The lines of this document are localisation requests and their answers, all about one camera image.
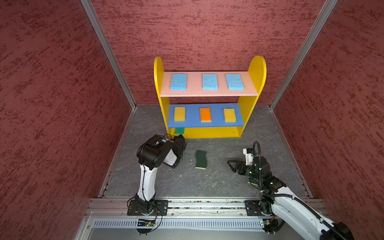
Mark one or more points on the yellow sponge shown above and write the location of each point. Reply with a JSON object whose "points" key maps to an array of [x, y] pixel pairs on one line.
{"points": [[230, 115], [179, 114]]}

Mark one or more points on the yellow sponge front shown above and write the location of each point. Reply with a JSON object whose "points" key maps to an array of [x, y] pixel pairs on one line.
{"points": [[179, 114]]}

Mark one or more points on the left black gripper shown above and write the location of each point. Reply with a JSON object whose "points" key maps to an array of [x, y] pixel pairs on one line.
{"points": [[179, 136]]}

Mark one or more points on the blue sponge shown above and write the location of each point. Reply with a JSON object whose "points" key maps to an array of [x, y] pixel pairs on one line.
{"points": [[210, 82], [234, 82], [179, 82]]}

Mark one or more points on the orange sponge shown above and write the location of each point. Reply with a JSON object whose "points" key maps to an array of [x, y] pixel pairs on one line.
{"points": [[205, 115]]}

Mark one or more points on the dark green wavy sponge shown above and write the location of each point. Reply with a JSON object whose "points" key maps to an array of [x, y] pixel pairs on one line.
{"points": [[201, 160]]}

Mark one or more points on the aluminium rail frame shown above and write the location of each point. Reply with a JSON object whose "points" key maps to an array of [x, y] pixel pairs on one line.
{"points": [[202, 214]]}

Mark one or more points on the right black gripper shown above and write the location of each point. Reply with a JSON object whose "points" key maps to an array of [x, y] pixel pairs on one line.
{"points": [[237, 163]]}

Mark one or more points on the yellow sponge back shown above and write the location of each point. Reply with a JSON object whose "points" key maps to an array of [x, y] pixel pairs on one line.
{"points": [[230, 115]]}

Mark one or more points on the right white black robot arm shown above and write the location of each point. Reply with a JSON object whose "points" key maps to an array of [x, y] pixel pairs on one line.
{"points": [[279, 201]]}

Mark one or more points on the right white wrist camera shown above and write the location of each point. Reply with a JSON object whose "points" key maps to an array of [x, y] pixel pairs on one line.
{"points": [[249, 156]]}

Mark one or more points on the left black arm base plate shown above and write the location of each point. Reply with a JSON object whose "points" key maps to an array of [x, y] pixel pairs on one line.
{"points": [[154, 208]]}

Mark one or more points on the yellow shelf with coloured boards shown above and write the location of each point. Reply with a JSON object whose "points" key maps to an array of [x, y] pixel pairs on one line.
{"points": [[254, 80]]}

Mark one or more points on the bright green sponge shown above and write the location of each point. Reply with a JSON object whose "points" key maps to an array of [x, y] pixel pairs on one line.
{"points": [[179, 131]]}

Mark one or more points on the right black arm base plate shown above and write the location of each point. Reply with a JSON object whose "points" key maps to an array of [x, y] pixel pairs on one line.
{"points": [[257, 208]]}

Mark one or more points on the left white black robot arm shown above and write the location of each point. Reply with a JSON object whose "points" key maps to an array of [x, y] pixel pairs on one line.
{"points": [[156, 151]]}

